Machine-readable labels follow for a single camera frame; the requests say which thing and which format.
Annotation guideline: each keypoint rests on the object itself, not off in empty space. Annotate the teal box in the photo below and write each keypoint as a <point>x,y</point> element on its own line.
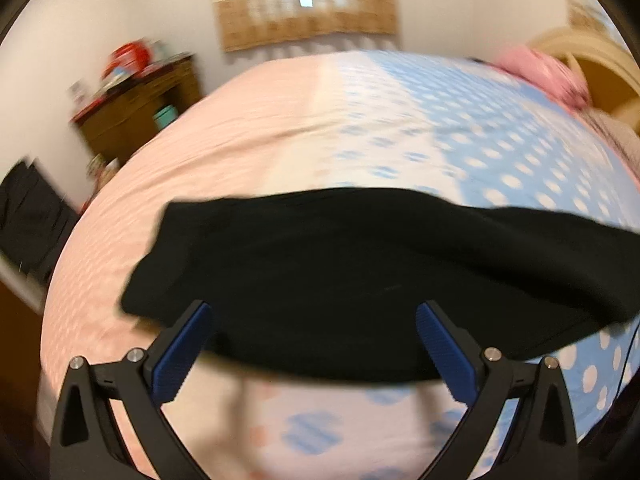
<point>165,117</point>

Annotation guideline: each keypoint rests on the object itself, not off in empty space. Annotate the beige patterned curtain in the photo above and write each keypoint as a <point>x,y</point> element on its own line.
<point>305,15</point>

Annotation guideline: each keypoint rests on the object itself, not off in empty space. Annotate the pink floral pillow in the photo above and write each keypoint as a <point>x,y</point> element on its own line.
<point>545,72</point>

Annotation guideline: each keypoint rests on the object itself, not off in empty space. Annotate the black folding chair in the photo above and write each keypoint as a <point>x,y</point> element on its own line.
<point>30,215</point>

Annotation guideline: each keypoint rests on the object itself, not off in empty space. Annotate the beige bed headboard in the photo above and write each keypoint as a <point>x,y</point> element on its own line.
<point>595,55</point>

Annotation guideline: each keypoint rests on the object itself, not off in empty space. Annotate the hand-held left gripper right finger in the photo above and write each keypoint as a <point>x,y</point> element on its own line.
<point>447,355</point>

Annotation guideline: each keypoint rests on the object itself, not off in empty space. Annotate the brown wooden desk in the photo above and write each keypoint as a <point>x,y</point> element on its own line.
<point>135,105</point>

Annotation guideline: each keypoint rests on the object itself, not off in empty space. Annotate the pink and blue dotted quilt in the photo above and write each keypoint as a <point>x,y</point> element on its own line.
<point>280,125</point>

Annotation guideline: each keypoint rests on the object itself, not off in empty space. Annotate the black pants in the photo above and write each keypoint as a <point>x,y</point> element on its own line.
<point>350,270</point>

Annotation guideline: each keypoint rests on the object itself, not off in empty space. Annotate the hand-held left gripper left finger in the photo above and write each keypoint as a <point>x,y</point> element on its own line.
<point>180,355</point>

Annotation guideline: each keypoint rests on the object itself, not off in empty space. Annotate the red gift bag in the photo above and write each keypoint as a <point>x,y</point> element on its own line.
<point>127,57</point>

